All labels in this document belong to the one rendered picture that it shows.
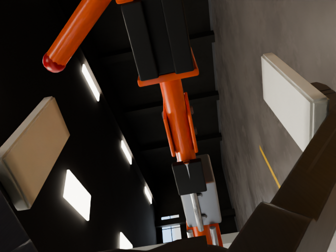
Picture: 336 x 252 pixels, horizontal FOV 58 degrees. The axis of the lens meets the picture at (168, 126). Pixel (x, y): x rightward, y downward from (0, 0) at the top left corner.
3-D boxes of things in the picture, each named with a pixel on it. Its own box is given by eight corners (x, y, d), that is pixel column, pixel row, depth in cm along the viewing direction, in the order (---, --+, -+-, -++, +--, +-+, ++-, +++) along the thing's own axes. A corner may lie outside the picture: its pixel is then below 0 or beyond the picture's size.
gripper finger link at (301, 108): (311, 101, 12) (331, 97, 12) (260, 53, 18) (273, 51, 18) (309, 163, 13) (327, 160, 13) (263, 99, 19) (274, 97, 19)
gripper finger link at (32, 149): (31, 210, 14) (16, 212, 14) (71, 135, 20) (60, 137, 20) (2, 158, 13) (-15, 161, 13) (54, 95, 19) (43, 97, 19)
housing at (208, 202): (208, 151, 42) (176, 157, 42) (215, 183, 36) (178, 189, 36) (214, 190, 45) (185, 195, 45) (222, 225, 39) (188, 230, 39)
